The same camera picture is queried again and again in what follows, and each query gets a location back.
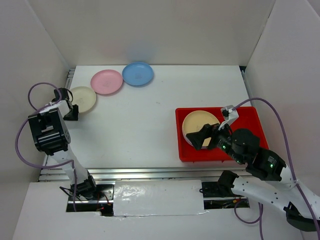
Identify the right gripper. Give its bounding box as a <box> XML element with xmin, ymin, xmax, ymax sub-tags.
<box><xmin>184</xmin><ymin>117</ymin><xmax>244</xmax><ymax>163</ymax></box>

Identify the yellow plate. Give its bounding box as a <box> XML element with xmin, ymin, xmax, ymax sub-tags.
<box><xmin>181</xmin><ymin>110</ymin><xmax>220</xmax><ymax>138</ymax></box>

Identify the cream white plate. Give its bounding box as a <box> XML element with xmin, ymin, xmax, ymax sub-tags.
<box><xmin>70</xmin><ymin>86</ymin><xmax>97</xmax><ymax>114</ymax></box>

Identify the purple plate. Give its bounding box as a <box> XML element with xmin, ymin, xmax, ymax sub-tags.
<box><xmin>184</xmin><ymin>136</ymin><xmax>217</xmax><ymax>151</ymax></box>

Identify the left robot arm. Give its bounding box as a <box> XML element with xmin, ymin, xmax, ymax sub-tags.
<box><xmin>28</xmin><ymin>88</ymin><xmax>99</xmax><ymax>200</ymax></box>

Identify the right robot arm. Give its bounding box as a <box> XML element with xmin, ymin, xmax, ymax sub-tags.
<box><xmin>186</xmin><ymin>124</ymin><xmax>320</xmax><ymax>232</ymax></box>

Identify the red plastic bin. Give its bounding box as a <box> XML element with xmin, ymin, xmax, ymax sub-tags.
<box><xmin>175</xmin><ymin>106</ymin><xmax>269</xmax><ymax>162</ymax></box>

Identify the pink plate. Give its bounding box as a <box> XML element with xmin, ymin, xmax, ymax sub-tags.
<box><xmin>90</xmin><ymin>69</ymin><xmax>123</xmax><ymax>95</ymax></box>

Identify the far blue plate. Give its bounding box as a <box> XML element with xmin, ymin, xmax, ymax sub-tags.
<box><xmin>122</xmin><ymin>62</ymin><xmax>155</xmax><ymax>87</ymax></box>

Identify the white foam block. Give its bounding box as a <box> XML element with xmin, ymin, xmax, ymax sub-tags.
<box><xmin>113</xmin><ymin>180</ymin><xmax>205</xmax><ymax>217</ymax></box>

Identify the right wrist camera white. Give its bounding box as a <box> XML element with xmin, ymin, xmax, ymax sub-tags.
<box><xmin>218</xmin><ymin>105</ymin><xmax>239</xmax><ymax>132</ymax></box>

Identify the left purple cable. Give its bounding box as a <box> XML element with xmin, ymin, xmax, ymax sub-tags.
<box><xmin>15</xmin><ymin>82</ymin><xmax>78</xmax><ymax>212</ymax></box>

